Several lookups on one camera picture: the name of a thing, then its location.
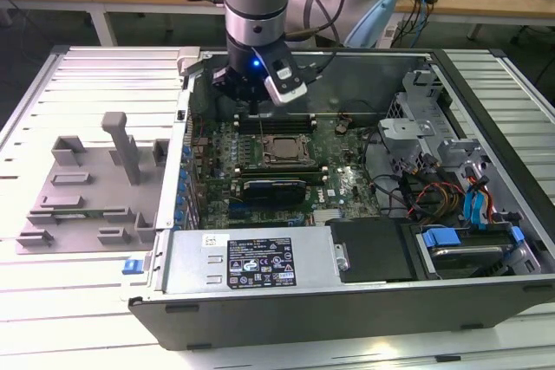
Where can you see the black graphics card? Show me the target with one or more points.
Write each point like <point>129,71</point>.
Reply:
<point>273,190</point>

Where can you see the black RAM slot bank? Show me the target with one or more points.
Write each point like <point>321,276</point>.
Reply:
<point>286,123</point>
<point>282,172</point>

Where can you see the silver metal drive cage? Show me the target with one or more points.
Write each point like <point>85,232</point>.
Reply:
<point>403,131</point>

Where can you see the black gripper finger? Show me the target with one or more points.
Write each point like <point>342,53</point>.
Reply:
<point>257,109</point>
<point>223,82</point>

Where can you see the silver chipset heatsink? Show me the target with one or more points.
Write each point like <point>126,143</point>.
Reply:
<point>327,217</point>

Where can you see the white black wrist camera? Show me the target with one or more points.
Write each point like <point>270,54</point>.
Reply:
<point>290,95</point>

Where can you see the grey power supply unit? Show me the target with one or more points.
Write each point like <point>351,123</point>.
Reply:
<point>195,266</point>

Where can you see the green motherboard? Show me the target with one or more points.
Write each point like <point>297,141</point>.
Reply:
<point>347,162</point>

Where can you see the black plastic air shroud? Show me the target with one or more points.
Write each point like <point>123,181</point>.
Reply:
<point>373,249</point>

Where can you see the black open PC case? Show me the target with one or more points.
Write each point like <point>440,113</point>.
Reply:
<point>303,322</point>

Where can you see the grey plastic parts rack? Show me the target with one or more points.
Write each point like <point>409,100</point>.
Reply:
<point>104,190</point>

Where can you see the small blue plastic clip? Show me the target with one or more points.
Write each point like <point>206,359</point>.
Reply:
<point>132,266</point>

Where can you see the round coin battery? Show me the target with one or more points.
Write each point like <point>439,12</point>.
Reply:
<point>341,127</point>

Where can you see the hard disk in blue carrier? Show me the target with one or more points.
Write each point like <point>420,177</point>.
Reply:
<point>468,258</point>

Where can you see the CPU socket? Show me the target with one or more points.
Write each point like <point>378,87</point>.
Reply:
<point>264,163</point>

